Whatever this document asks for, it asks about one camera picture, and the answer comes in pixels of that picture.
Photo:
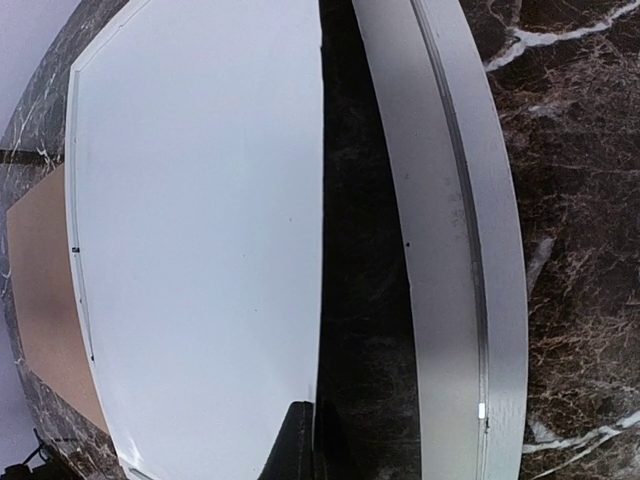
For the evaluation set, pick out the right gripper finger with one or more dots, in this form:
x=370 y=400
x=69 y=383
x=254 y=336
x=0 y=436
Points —
x=291 y=456

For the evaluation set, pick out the white photo mat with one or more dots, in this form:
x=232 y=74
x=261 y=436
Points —
x=435 y=237

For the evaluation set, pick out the landscape photo print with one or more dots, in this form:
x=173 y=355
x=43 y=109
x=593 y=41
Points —
x=194 y=201

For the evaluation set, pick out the clear acrylic sheet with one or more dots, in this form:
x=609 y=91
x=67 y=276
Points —
x=368 y=419

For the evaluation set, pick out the white picture frame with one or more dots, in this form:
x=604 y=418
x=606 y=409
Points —
x=494 y=235

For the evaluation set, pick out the brown cardboard backing board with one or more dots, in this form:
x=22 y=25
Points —
x=43 y=293

